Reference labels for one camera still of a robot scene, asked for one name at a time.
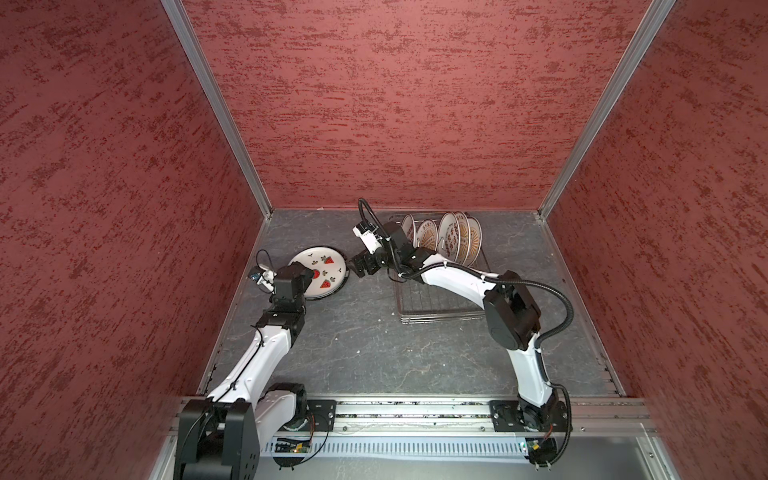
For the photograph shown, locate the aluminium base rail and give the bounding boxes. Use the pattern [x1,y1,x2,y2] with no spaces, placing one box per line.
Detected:
[261,395,663,463]

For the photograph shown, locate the aluminium corner post left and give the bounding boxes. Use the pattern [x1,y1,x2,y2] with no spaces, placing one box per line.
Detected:
[161,0,273,220]

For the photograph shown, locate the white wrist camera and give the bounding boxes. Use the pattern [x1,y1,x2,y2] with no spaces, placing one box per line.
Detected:
[248,268,275,294]
[353,221,382,255]

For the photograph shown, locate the base circuit board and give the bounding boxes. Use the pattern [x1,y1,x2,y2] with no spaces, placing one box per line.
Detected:
[272,438,313,469]
[525,438,558,468]

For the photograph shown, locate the right base circuit board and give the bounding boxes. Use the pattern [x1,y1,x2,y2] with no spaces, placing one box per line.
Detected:
[525,438,558,468]

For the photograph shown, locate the white plate blue rim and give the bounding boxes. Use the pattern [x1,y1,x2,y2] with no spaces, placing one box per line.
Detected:
[416,219,439,251]

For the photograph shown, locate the orange sunburst green rim plate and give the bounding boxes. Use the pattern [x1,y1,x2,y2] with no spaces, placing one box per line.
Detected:
[465,217,482,266]

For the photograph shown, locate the aluminium corner post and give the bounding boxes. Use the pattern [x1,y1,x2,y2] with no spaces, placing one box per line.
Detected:
[538,0,676,222]
[161,0,273,220]

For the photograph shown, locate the left base circuit board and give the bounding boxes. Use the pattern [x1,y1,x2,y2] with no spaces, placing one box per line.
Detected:
[272,438,313,469]

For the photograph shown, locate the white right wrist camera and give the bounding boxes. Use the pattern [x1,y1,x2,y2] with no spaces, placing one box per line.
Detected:
[353,221,382,255]

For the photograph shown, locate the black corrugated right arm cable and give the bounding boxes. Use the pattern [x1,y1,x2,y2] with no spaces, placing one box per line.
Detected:
[357,198,575,468]

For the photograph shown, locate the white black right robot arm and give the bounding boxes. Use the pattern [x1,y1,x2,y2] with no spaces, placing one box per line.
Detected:
[349,221,574,432]

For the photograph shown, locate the aluminium corner post right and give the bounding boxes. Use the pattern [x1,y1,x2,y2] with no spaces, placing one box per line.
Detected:
[538,0,676,222]

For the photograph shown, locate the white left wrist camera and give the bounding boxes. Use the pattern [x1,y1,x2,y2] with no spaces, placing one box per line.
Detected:
[248,268,275,294]

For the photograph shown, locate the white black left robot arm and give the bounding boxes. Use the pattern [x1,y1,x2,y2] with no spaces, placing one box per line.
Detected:
[173,262,314,479]

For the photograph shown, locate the metal wire dish rack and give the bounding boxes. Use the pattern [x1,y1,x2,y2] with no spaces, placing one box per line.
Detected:
[394,247,489,324]

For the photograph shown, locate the white plate red flowers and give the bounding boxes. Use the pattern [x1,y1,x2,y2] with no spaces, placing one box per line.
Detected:
[401,214,416,244]

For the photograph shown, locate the plain white plate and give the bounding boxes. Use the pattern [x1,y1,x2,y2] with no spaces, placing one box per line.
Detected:
[291,246,349,301]

